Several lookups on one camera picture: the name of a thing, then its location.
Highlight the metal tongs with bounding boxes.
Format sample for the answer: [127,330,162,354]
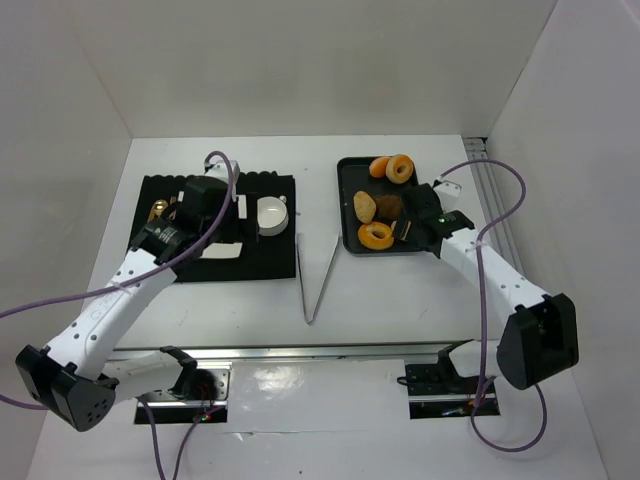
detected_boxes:
[295,233,341,326]

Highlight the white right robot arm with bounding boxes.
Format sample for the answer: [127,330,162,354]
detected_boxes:
[394,182,579,390]

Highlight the gold spoon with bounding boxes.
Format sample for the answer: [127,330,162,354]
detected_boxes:
[147,199,169,222]

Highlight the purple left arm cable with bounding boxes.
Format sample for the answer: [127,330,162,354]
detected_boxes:
[0,150,236,411]

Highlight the orange glazed ring donut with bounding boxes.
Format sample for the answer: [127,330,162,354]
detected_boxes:
[358,222,394,251]

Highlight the brown chocolate bread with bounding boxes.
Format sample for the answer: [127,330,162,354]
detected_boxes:
[374,195,403,221]

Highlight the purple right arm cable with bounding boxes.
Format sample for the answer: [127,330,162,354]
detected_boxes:
[432,159,549,454]

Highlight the black plastic tray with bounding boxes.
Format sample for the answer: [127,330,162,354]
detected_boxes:
[336,156,419,256]

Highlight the orange half donut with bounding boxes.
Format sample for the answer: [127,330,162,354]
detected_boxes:
[369,156,390,178]

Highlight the white ceramic cup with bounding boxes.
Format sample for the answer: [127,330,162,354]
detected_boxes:
[257,196,289,237]

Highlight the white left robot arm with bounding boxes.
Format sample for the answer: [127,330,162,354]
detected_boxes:
[15,151,246,432]

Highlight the beige oval bread roll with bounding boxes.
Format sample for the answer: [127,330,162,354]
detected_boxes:
[353,191,377,224]

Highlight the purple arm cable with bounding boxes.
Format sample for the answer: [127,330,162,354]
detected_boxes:
[0,150,236,411]
[432,159,549,454]

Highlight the black cloth placemat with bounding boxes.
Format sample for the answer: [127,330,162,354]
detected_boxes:
[129,171,296,283]

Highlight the tan ring donut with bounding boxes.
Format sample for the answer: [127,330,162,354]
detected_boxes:
[385,154,414,184]

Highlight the aluminium rail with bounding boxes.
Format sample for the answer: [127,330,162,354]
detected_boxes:
[110,341,466,362]

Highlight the white square plate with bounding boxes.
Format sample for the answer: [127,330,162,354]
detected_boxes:
[199,194,249,260]

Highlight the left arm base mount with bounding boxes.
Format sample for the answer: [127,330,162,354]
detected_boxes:
[145,363,231,425]

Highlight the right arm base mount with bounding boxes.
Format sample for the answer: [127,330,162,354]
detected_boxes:
[396,342,479,420]

